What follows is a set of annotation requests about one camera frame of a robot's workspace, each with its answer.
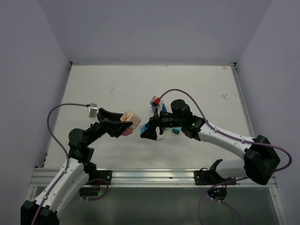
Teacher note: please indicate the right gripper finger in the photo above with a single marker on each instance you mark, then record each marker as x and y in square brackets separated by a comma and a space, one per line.
[161, 115]
[149, 131]

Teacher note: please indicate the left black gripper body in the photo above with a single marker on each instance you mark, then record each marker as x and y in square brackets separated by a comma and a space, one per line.
[101, 125]

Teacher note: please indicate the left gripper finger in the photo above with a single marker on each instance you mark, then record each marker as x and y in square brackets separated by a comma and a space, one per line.
[119, 127]
[112, 116]

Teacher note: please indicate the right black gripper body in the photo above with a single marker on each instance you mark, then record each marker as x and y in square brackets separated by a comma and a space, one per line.
[170, 122]

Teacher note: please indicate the dark blue cube socket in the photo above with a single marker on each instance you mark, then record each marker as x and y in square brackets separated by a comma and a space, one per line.
[161, 108]

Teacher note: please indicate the rounded white charger plug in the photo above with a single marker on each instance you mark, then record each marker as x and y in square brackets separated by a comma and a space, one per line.
[160, 137]

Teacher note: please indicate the teal dual usb charger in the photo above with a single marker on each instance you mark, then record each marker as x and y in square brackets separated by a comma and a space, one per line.
[176, 130]

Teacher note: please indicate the pink cube socket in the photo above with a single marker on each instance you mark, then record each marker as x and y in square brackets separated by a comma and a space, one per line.
[129, 116]

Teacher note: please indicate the light blue charger plug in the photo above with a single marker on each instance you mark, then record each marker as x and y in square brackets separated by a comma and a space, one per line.
[143, 128]

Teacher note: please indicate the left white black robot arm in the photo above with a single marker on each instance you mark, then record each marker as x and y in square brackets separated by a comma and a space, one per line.
[77, 170]

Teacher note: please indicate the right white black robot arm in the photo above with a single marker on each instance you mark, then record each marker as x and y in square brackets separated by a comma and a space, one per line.
[257, 159]

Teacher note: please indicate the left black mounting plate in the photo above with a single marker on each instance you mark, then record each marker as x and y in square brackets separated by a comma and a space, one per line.
[105, 175]

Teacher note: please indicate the black mounting plate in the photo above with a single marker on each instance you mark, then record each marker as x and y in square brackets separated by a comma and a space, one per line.
[105, 175]
[208, 177]

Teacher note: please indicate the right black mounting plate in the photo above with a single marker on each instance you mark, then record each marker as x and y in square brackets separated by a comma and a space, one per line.
[208, 177]

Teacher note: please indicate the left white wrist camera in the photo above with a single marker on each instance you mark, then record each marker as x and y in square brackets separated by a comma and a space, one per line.
[92, 110]

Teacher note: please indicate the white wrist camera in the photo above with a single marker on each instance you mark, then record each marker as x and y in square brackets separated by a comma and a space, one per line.
[92, 110]
[156, 101]

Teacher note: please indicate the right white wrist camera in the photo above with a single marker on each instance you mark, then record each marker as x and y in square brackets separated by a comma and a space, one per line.
[156, 101]

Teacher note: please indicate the aluminium right side rail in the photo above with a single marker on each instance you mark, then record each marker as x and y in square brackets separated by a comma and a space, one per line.
[242, 100]

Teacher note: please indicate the aluminium rail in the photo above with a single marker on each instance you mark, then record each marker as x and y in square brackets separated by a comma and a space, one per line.
[242, 100]
[145, 178]

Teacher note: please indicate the aluminium front rail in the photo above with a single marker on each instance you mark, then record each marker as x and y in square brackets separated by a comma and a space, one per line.
[145, 178]

